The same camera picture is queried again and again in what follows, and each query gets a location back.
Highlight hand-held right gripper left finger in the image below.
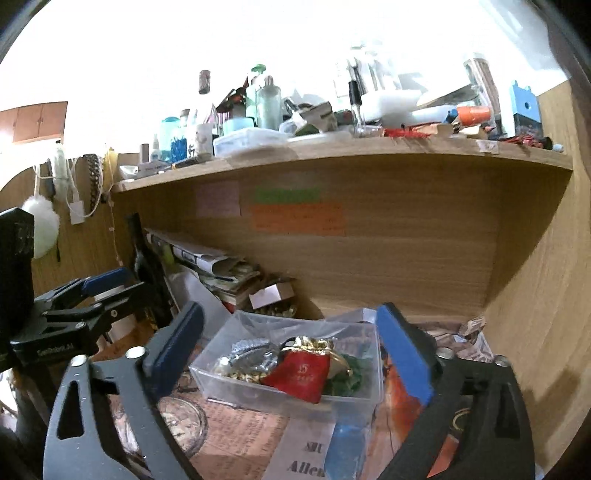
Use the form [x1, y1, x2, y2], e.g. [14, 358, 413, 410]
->
[44, 304, 204, 480]

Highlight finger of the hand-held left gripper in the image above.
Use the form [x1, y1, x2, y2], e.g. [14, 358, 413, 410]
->
[34, 268, 133, 315]
[92, 284, 160, 324]

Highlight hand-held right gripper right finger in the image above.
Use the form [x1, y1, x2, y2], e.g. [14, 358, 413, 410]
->
[374, 302, 536, 480]

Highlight green cloth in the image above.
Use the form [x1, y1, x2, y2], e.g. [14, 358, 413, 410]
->
[323, 353, 376, 398]

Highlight clear plastic box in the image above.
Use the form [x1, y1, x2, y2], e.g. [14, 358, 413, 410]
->
[189, 307, 384, 418]

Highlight floral fabric scrunchie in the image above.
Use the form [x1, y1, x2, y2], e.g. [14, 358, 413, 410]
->
[215, 357, 265, 385]

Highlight silver foil item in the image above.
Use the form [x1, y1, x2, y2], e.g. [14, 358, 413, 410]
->
[226, 339, 283, 376]

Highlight red pouch with gold top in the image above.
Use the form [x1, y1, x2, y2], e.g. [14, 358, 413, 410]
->
[260, 336, 345, 405]

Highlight dark wine bottle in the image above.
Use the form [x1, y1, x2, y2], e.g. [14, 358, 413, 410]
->
[127, 213, 178, 324]

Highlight white fluffy pompom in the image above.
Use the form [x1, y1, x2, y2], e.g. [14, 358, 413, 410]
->
[21, 196, 61, 259]

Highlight white paper sheet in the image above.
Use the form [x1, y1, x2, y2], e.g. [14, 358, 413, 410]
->
[168, 271, 234, 319]

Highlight crumpled brown paper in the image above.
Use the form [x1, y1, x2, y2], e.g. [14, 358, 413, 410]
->
[462, 315, 486, 343]

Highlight stack of newspapers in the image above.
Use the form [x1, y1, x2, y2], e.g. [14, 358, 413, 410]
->
[143, 227, 265, 311]

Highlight small white box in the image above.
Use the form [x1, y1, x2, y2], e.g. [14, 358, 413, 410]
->
[249, 282, 296, 309]

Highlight vintage print desk mat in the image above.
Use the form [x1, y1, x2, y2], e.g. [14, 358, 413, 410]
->
[92, 318, 495, 480]

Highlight patterned woven headband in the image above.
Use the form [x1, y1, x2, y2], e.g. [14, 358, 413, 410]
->
[83, 154, 103, 217]

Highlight blue packet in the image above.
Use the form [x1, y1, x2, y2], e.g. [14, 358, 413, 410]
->
[324, 422, 366, 478]

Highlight white fluffy headband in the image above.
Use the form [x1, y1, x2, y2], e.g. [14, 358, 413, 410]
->
[50, 143, 70, 197]

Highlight pink sticky note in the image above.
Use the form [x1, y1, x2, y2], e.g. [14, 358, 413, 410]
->
[196, 181, 242, 217]

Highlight white printed paper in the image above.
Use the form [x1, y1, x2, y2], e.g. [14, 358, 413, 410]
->
[276, 418, 337, 480]

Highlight blue patterned glass bottle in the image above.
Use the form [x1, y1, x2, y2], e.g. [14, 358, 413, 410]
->
[169, 110, 191, 162]

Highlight light blue bottle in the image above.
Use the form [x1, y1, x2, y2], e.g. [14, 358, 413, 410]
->
[160, 116, 180, 158]

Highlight orange sticky note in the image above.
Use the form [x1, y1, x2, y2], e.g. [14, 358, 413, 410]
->
[252, 203, 347, 237]

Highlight white printed mug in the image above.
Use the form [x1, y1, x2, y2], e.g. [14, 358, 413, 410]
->
[195, 122, 214, 157]

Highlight green sticky note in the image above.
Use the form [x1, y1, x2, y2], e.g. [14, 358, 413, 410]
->
[253, 187, 321, 204]

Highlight clear lidded container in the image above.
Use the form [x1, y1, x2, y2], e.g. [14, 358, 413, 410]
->
[213, 128, 289, 158]

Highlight wooden shelf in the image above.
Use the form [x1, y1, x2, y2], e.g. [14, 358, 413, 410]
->
[112, 136, 574, 193]

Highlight tall corked glass bottle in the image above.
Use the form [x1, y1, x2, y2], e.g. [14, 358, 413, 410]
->
[198, 69, 214, 125]

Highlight mint green bottle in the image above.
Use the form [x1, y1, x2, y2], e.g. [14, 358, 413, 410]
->
[249, 65, 282, 131]

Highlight orange plastic item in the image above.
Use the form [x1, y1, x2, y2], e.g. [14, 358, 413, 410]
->
[456, 106, 493, 126]

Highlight black-capped dropper bottle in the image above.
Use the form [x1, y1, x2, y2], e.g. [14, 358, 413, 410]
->
[348, 80, 369, 138]

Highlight blue plastic block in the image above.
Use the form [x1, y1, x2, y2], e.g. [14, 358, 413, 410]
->
[510, 80, 542, 138]

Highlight glass jar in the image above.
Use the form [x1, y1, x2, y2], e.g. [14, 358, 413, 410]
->
[463, 53, 502, 127]

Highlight clear plastic packages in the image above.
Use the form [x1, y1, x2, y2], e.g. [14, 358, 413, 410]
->
[335, 46, 402, 100]

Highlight wooden wall cabinet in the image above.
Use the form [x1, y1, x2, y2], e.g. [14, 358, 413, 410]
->
[0, 102, 69, 145]

